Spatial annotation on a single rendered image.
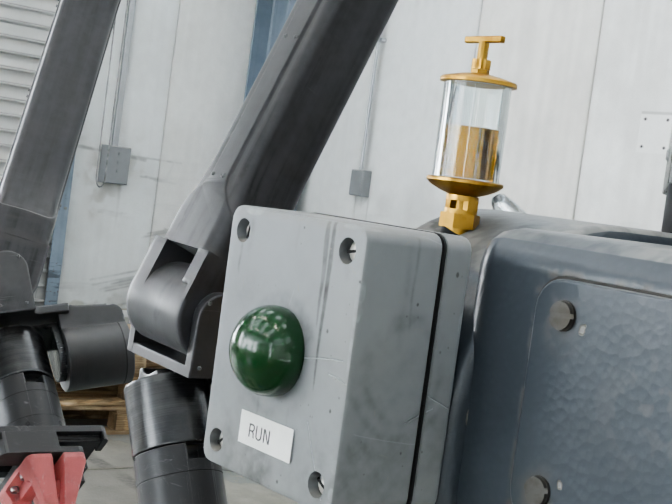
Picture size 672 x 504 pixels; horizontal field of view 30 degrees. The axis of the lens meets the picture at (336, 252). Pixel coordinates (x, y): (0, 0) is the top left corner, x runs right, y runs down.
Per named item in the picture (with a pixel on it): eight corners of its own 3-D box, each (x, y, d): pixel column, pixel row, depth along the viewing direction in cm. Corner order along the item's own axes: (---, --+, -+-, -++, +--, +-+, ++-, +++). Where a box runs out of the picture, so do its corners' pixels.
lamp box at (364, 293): (200, 457, 44) (233, 203, 44) (303, 454, 47) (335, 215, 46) (328, 519, 38) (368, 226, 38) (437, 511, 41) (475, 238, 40)
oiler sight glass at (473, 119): (418, 173, 47) (430, 79, 47) (466, 180, 48) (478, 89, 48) (463, 178, 45) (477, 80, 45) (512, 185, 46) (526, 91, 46)
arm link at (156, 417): (106, 381, 85) (149, 354, 81) (191, 383, 89) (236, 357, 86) (118, 481, 83) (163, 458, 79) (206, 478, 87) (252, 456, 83)
